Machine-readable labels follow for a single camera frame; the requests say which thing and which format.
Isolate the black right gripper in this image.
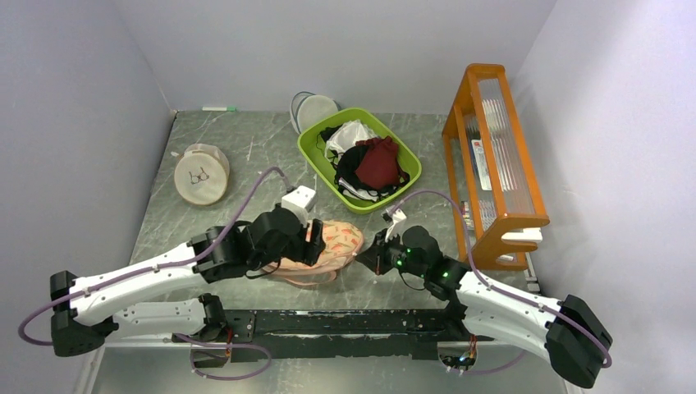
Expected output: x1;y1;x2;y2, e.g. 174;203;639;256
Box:
355;227;428;278

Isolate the pink tulip-print laundry bag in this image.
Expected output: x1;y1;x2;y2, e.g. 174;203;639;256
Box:
263;221;364;286

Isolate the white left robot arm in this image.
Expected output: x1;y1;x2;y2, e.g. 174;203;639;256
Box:
50;205;326;357

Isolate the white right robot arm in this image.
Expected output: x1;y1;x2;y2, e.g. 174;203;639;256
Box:
355;226;612;389

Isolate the maroon bra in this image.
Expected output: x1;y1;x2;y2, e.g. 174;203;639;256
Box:
355;136;410;190

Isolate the round white mesh laundry bag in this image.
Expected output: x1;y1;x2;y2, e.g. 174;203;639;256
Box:
171;144;231;206

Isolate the white lace bra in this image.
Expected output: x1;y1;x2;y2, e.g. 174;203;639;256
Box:
320;120;378;160

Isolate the grey-rimmed white mesh bag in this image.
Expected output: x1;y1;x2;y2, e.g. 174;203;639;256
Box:
290;91;341;135

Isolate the white striped garment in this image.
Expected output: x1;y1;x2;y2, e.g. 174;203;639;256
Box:
338;178;383;202

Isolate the green plastic basin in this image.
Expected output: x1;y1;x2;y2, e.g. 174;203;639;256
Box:
297;108;423;214

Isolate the orange wooden rack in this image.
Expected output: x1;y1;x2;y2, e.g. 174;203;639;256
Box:
442;63;550;272

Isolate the white red packet in rack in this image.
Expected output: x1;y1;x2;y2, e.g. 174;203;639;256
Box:
470;140;492;191

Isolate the white green marker pen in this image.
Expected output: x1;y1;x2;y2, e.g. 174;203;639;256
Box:
201;107;237;112

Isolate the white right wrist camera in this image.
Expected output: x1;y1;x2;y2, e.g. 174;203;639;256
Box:
382;208;407;241

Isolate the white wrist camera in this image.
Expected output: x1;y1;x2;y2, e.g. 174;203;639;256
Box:
281;186;317;227
382;208;407;241

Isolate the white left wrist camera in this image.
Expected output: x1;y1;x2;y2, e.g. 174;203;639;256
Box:
281;186;317;227

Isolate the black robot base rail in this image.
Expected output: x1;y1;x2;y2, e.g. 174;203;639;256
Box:
200;308;471;360

